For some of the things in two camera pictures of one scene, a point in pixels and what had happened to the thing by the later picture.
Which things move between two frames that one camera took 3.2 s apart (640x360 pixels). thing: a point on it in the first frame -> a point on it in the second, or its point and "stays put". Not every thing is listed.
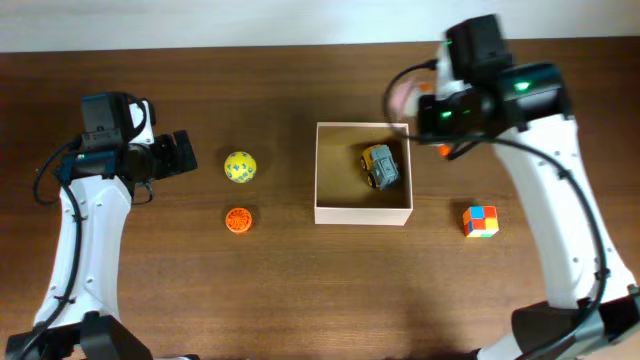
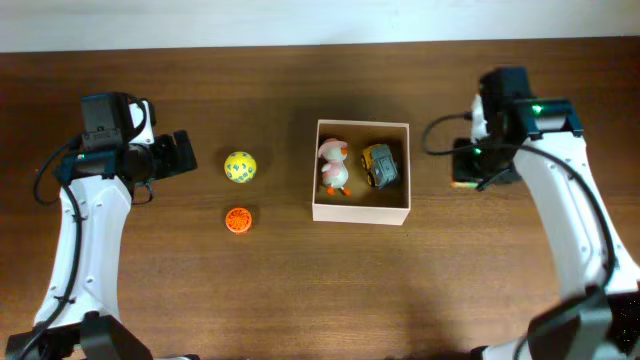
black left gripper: x=175 y=163 stays put
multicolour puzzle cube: x=480 y=221 -> x=464 y=185
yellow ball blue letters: x=240 y=167 stays put
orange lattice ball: x=238 y=220 stays put
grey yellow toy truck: x=380 y=165 stays put
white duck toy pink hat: x=403 y=95 -> x=335 y=171
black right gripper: x=426 y=127 -> x=462 y=169
